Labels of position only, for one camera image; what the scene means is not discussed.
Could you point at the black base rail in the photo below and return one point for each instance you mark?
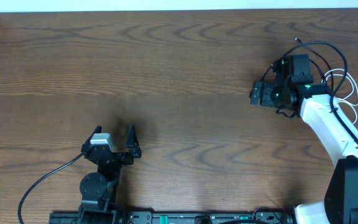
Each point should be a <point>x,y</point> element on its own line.
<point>261,215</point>

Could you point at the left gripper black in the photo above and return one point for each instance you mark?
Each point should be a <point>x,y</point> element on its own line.
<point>133,149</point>

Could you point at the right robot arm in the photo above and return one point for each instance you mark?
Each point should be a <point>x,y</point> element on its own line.
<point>294,89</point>

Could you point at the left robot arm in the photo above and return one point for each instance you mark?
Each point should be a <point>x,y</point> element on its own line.
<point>99,189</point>

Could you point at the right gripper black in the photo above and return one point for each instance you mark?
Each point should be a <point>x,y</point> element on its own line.
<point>265,99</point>

